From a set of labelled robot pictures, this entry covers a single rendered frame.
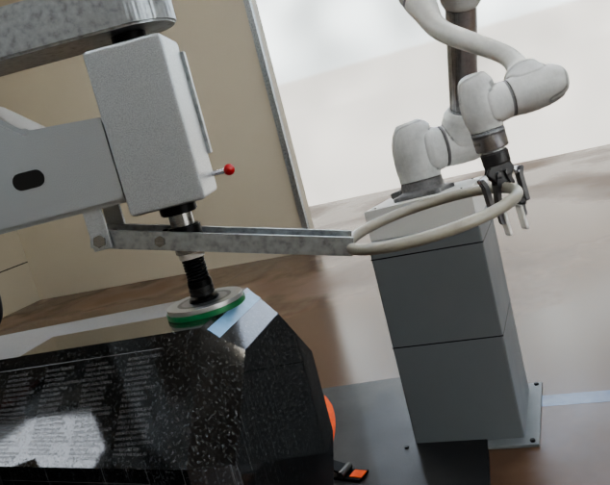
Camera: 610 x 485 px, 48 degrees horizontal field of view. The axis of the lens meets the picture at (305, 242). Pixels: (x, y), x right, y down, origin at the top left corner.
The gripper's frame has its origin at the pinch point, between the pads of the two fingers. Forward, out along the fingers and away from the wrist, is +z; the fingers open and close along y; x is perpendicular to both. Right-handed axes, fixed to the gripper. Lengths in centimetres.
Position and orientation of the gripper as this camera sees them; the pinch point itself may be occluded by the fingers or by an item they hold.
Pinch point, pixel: (514, 220)
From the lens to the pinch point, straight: 197.3
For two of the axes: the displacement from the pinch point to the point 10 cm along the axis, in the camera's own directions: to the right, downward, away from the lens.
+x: 2.3, 0.7, -9.7
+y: -9.2, 3.5, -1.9
